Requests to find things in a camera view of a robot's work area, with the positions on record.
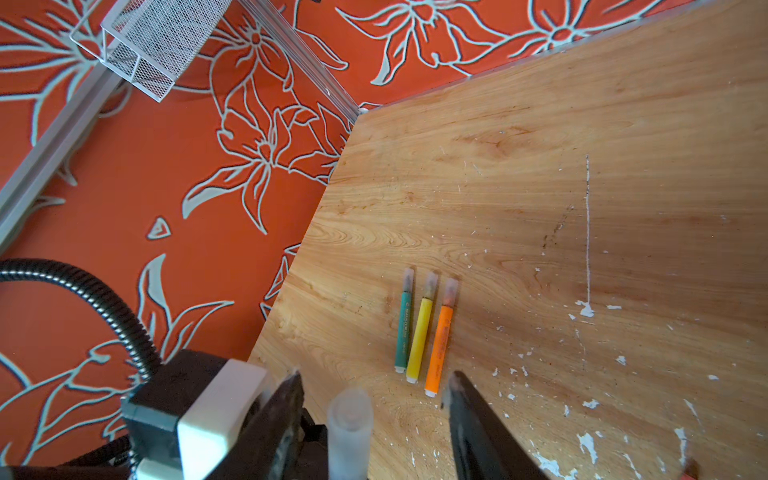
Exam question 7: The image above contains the green pen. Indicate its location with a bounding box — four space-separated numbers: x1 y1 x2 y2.
394 268 415 373

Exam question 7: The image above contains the white mesh basket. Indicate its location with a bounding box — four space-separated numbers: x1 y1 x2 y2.
69 0 230 102

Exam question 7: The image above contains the pink pen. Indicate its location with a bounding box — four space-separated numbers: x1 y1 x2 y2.
679 458 700 480

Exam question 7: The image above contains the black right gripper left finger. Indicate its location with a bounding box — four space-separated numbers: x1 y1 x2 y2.
207 371 304 479

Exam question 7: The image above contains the orange pen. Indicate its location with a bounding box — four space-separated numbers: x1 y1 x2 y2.
425 278 459 398

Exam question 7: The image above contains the aluminium corner frame post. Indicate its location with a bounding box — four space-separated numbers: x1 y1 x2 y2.
239 0 361 124

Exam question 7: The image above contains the left aluminium frame rail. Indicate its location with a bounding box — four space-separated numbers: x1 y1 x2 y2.
1 65 121 250

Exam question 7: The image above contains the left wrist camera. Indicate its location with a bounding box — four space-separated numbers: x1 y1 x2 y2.
121 350 274 479

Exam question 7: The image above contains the yellow pen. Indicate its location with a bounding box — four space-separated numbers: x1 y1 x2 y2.
406 272 439 384

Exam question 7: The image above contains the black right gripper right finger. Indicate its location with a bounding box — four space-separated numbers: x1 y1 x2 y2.
446 371 546 479

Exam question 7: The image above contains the clear pen cap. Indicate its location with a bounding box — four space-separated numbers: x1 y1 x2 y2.
326 388 374 479

